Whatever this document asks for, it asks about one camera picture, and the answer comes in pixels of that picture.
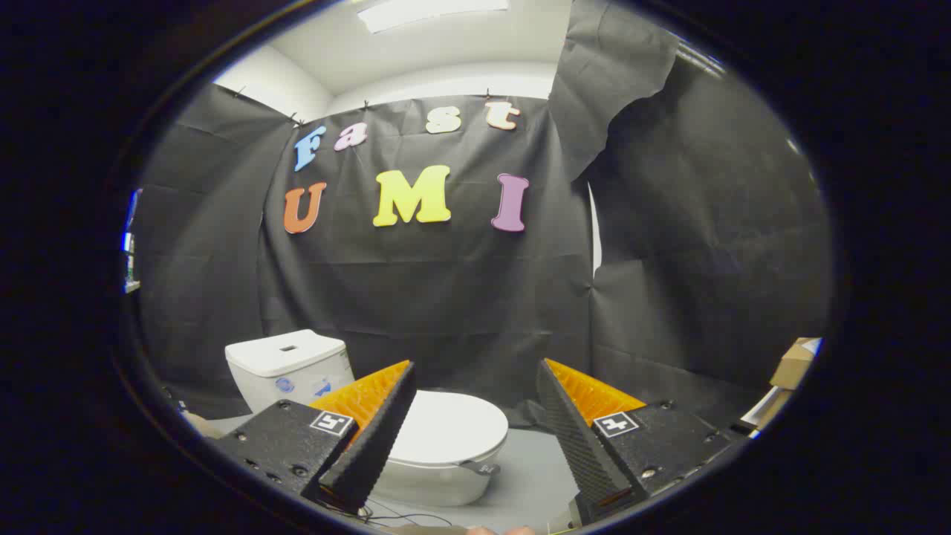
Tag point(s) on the white toilet lid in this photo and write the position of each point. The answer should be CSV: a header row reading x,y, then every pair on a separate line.
x,y
446,427

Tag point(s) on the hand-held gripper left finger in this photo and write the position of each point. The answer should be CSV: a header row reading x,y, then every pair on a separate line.
x,y
375,438

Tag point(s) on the white toilet bowl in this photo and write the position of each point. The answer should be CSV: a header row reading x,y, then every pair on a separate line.
x,y
438,487

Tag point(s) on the white toilet tank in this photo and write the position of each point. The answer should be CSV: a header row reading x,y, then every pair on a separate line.
x,y
282,364

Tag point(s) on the brown cardboard box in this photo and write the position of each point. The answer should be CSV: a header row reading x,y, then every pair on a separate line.
x,y
791,364

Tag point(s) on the ceiling light panel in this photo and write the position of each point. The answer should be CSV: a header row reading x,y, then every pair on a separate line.
x,y
423,11

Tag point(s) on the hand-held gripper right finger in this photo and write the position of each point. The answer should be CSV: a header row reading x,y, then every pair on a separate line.
x,y
576,438

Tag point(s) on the black backdrop cloth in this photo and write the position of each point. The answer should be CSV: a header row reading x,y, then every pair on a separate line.
x,y
446,297

